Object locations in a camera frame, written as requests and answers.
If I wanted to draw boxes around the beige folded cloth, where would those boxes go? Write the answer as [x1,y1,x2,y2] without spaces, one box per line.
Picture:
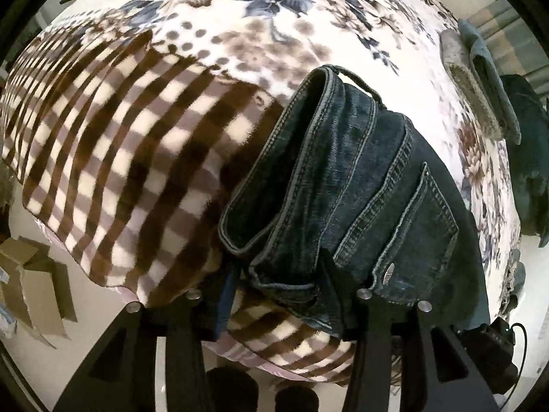
[439,28,503,140]

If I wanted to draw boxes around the dark teal cloth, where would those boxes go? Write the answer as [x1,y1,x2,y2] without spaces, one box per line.
[499,75,549,246]

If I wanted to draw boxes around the brown cardboard box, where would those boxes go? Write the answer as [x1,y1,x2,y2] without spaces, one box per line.
[0,236,79,349]

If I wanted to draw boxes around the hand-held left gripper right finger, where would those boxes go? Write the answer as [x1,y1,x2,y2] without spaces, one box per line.
[321,249,502,412]

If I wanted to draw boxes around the dark shoe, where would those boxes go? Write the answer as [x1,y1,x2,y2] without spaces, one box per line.
[205,366,260,412]
[274,385,320,412]

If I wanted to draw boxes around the black cable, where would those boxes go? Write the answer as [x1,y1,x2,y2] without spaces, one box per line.
[504,323,529,408]

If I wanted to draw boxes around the floral checked printed blanket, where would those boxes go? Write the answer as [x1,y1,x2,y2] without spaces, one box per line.
[0,0,522,385]

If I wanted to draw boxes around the black device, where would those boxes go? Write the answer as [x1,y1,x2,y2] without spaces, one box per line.
[460,318,521,398]

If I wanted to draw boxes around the dark blue denim pants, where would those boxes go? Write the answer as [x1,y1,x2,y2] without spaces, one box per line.
[218,64,492,341]

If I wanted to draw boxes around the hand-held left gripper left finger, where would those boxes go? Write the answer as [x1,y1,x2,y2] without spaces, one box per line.
[54,261,242,412]

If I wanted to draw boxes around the grey-blue folded cloth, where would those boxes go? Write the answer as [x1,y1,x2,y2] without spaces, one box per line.
[456,19,522,146]

